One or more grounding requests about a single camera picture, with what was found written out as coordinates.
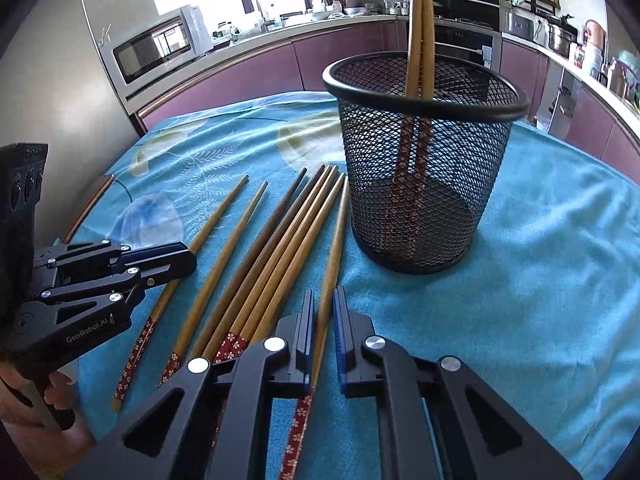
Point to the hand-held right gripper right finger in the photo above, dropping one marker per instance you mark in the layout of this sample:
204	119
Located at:
340	332

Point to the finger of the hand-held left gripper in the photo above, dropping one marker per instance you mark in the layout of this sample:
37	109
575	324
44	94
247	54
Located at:
115	310
160	260

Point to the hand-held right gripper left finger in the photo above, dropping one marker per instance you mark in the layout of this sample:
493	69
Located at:
308	325

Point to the bamboo chopstick red patterned end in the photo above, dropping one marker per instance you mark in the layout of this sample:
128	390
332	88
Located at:
281	240
220	215
335	260
293	240
307	240
414	35
428	50
225	270

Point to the black mesh utensil holder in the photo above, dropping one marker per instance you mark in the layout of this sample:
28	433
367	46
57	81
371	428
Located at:
475	160

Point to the person's left hand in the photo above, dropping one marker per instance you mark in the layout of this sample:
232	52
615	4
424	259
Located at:
59	391

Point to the grey refrigerator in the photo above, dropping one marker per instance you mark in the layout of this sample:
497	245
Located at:
60	60

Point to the blue floral cloth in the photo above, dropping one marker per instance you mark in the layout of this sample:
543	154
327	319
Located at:
500	335

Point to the countertop microwave oven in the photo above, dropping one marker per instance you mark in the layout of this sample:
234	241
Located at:
150	50

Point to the purple base cabinets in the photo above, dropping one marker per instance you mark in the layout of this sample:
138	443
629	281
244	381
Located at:
250	70

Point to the white kitchen countertop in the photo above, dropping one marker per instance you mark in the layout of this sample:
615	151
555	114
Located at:
295	24

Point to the built-in black oven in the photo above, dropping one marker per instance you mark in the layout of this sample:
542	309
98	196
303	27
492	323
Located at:
465	50

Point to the black range hood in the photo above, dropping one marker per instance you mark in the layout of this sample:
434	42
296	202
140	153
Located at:
465	2

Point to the steel stock pot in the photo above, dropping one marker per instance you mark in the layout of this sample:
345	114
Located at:
561	40

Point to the pink kettle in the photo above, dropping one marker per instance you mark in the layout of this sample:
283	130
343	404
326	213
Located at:
595	40

